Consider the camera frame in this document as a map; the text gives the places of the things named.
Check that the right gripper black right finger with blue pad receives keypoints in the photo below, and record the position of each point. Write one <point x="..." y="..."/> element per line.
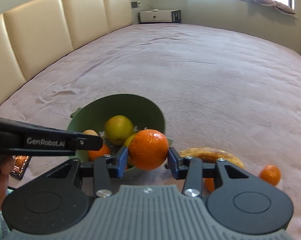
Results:
<point x="192" y="170"/>

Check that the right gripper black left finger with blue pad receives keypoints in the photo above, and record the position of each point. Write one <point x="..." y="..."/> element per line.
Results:
<point x="103" y="169"/>

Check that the large orange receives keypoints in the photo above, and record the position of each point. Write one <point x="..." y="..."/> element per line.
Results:
<point x="148" y="149"/>

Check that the small orange in bowl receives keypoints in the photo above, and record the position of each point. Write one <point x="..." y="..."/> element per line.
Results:
<point x="92" y="155"/>

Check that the yellow banana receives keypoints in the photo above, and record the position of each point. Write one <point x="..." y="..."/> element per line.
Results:
<point x="210" y="155"/>

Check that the tangerine under gripper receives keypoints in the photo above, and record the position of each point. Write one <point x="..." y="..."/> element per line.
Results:
<point x="209" y="184"/>

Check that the smartphone on bed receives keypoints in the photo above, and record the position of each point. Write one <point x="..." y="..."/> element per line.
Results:
<point x="21" y="164"/>

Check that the yellow lemon in bowl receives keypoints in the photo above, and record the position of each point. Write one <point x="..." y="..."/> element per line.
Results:
<point x="128" y="140"/>

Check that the beige potato-like fruit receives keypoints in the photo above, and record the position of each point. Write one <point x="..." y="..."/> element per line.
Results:
<point x="90" y="132"/>

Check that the green bowl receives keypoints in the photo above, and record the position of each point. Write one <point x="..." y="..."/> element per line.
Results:
<point x="140" y="111"/>

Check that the small tangerine on bed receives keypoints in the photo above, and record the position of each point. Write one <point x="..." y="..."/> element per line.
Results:
<point x="271" y="174"/>

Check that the cream padded headboard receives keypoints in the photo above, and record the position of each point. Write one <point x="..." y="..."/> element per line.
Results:
<point x="38" y="33"/>

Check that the white bedside cabinet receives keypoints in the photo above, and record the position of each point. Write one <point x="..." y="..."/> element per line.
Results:
<point x="160" y="16"/>

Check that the grey cushion on windowsill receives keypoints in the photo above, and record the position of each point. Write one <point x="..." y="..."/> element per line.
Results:
<point x="280" y="7"/>

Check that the wall socket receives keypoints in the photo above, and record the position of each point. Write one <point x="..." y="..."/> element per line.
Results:
<point x="135" y="4"/>

